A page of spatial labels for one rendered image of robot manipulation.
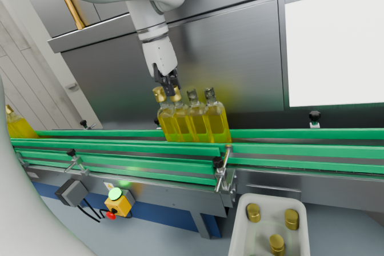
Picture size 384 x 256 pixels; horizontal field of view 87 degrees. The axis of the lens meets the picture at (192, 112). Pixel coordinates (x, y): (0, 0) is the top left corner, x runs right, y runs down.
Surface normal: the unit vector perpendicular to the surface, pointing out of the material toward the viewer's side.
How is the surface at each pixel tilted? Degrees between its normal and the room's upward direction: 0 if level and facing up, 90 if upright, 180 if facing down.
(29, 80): 90
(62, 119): 90
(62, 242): 79
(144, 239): 0
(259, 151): 90
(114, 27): 90
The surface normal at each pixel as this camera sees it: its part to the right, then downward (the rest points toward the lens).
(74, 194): 0.90, -0.04
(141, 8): -0.10, 0.54
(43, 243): 0.91, -0.29
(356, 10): -0.35, 0.54
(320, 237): -0.26, -0.84
